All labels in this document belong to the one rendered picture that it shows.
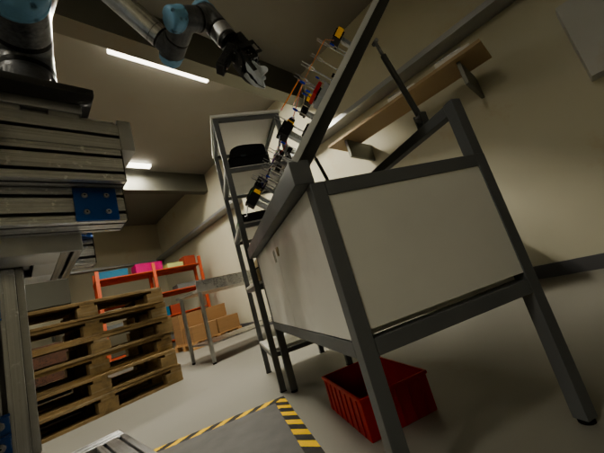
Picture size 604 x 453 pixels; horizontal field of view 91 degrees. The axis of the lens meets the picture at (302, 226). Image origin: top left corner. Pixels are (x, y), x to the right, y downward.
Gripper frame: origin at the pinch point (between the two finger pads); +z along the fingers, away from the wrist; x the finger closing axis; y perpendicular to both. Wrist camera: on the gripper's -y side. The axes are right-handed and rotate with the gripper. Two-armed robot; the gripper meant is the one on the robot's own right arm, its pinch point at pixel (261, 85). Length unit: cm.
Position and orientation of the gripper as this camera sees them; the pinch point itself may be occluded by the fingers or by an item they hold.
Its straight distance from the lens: 108.7
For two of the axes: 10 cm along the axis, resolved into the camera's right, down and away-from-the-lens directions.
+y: 7.1, -5.7, 4.2
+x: -2.9, 3.2, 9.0
